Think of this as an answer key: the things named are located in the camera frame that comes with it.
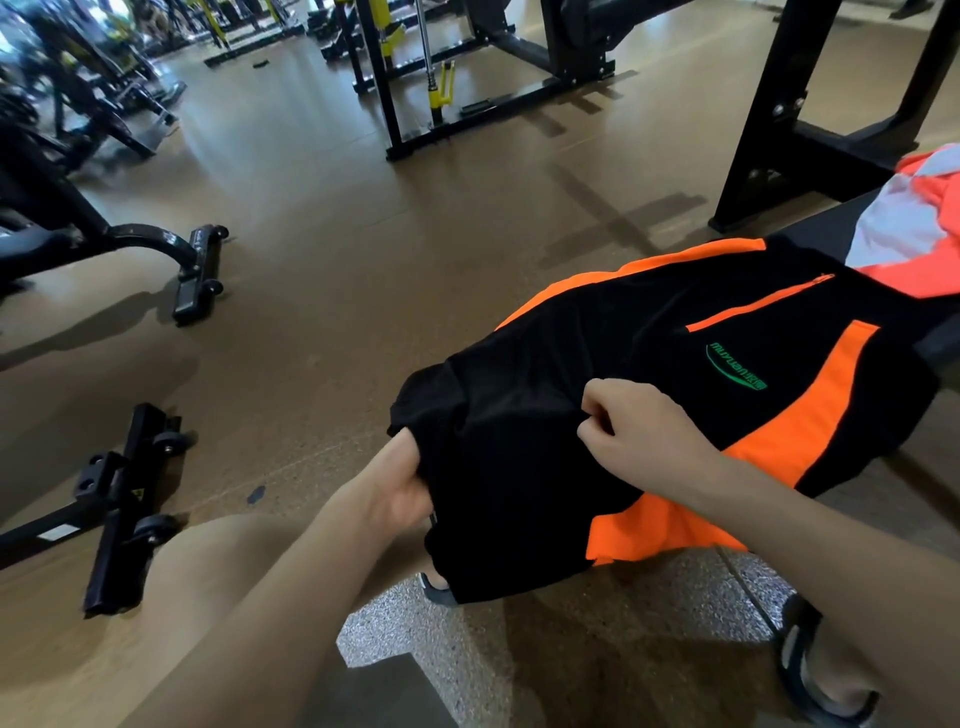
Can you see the person's left hand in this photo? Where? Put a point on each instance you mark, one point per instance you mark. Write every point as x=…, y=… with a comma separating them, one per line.
x=394, y=487

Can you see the person's right hand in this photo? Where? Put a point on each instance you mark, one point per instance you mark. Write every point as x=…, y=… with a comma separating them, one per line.
x=652, y=442

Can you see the black orange jacket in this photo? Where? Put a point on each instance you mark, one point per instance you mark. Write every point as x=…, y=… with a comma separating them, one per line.
x=562, y=412

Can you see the orange teal white jersey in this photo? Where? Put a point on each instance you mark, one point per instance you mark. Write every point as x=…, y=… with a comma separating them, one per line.
x=900, y=225

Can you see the person's right forearm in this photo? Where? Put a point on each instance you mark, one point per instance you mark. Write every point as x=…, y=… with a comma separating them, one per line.
x=840, y=570

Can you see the person's left forearm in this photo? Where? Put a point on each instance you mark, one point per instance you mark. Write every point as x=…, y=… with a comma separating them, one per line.
x=277, y=622

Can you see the person's left leg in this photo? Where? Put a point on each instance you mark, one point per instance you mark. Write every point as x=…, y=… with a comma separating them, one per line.
x=210, y=577

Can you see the black left slipper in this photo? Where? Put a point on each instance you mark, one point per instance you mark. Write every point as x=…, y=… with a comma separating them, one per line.
x=437, y=590

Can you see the black slipper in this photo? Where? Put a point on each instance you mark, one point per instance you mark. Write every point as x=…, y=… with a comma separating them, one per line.
x=437, y=590
x=795, y=652

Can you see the black right slipper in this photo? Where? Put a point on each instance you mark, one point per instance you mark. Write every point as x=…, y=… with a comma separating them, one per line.
x=795, y=652

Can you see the black wheeled bench base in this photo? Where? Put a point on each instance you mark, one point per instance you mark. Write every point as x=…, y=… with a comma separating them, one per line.
x=127, y=510
x=150, y=240

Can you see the black ribbed bench pad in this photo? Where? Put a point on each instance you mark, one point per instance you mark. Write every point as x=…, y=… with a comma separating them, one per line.
x=821, y=225

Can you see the yellow safety catch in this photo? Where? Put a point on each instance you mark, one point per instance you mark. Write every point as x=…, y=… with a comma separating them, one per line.
x=442, y=86

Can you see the black power rack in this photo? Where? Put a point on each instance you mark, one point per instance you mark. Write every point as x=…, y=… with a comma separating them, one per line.
x=570, y=45

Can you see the yellow black gym machine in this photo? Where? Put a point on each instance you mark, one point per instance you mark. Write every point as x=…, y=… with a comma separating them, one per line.
x=217, y=22

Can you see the black inclined gym machine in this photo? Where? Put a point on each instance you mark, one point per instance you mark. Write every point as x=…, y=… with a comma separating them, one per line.
x=82, y=75

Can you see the black steel bench frame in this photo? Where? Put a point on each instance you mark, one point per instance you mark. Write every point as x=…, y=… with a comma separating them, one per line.
x=765, y=112

